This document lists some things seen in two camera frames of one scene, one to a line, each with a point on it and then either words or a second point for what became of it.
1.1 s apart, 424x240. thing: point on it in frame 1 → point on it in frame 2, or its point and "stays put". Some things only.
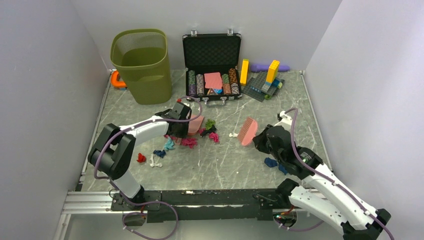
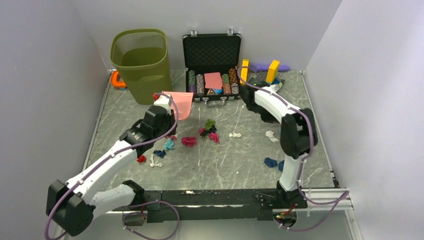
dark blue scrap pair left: [270, 162] stays put
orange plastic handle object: [115, 83] stays put
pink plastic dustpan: [194, 126] → [183, 100]
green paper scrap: [209, 123] stays put
